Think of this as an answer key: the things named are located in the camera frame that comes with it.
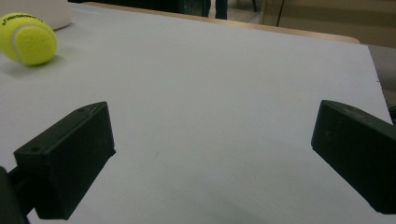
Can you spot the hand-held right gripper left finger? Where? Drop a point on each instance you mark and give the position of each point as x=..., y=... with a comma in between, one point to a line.
x=68, y=155

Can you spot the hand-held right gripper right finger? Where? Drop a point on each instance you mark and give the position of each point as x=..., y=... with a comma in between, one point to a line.
x=358, y=149

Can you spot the yellow tennis ball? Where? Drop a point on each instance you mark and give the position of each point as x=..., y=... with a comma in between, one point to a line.
x=28, y=39

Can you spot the white container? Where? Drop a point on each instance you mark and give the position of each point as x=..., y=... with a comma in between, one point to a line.
x=46, y=12

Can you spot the dark stand legs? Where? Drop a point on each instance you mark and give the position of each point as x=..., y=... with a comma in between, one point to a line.
x=214, y=7

